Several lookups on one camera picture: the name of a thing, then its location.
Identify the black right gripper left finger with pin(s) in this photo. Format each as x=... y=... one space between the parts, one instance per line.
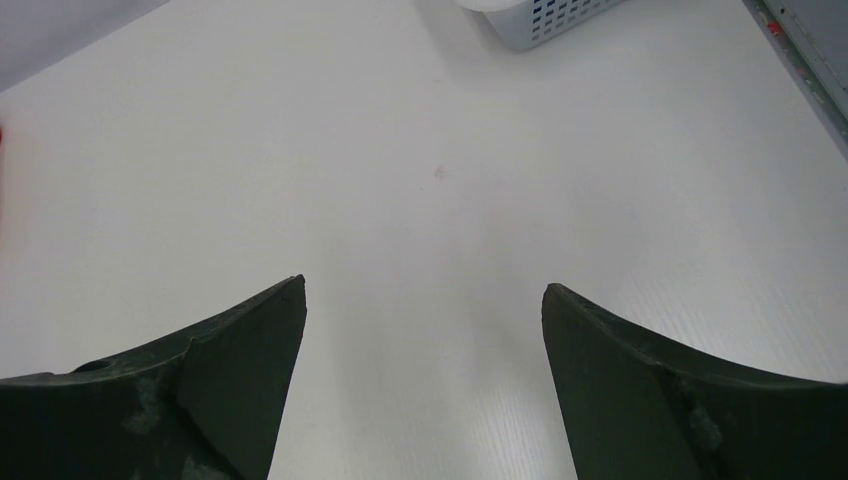
x=204 y=402

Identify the white plastic laundry basket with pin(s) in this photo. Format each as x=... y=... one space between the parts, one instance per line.
x=522 y=25

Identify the aluminium frame rail right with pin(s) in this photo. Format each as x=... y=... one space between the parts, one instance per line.
x=810 y=38

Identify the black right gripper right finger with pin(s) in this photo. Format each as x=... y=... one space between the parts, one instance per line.
x=638 y=405

